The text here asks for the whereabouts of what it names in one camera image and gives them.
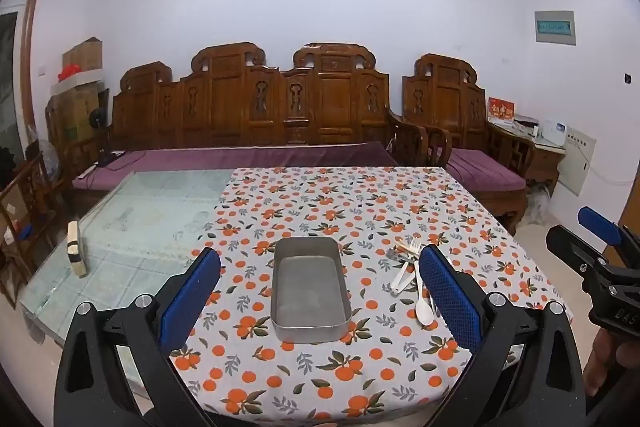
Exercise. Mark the metal tray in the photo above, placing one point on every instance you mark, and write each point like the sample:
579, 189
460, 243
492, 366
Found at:
310, 292

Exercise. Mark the wooden chair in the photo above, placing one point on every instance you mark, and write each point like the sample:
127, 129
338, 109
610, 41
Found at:
30, 187

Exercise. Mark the carved wooden armchair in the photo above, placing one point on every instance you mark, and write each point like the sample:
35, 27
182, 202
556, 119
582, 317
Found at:
450, 107

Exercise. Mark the clear plastic bag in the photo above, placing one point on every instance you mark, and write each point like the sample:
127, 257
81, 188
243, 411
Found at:
542, 204

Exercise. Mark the small grey wall panel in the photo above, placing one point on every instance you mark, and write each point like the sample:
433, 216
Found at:
555, 27

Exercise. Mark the large beige wall box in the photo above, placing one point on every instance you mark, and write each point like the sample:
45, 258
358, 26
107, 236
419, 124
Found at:
577, 159

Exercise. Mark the large cardboard box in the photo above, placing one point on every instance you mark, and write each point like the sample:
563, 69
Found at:
75, 112

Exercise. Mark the wooden side table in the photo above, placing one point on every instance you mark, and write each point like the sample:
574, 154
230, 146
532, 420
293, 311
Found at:
545, 162

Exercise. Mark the white plastic spoon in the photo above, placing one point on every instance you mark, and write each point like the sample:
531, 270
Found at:
425, 309

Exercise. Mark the small black fan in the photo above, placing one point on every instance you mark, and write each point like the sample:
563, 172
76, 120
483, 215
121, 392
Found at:
97, 119

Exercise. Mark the white plastic fork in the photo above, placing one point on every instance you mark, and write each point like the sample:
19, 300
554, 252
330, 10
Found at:
402, 274

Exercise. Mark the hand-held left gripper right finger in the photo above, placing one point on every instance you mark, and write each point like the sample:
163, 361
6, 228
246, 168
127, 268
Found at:
447, 294

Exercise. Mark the red gift box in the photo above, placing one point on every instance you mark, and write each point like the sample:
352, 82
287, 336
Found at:
501, 112

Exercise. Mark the person's right hand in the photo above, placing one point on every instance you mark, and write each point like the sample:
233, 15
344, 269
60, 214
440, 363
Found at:
601, 367

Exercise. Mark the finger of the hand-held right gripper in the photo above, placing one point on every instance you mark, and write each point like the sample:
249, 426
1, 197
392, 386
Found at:
599, 222
570, 243

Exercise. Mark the light wooden chopstick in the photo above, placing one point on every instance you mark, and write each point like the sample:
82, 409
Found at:
401, 246

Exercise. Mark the purple armchair cushion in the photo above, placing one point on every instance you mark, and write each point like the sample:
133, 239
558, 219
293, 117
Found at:
485, 169

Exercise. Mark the purple sofa cushion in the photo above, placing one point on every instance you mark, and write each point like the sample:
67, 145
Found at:
240, 159

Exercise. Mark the glass door with wooden frame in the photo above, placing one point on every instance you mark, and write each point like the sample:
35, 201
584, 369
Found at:
15, 57

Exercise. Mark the small box on side table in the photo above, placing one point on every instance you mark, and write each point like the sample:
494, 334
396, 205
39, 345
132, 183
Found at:
525, 126

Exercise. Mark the orange fruit print tablecloth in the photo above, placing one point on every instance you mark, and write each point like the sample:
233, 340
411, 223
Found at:
350, 207

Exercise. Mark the small cardboard box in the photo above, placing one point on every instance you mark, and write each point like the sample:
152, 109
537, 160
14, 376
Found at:
82, 56

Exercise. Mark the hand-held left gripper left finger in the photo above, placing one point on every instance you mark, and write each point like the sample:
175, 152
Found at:
192, 292

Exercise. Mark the white tabletop device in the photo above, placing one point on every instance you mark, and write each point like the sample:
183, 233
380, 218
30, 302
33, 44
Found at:
554, 133

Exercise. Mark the red ornament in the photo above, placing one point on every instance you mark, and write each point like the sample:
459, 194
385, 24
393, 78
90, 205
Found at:
69, 72

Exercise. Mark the carved wooden sofa bench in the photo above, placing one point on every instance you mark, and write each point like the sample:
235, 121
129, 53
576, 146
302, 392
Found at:
250, 107

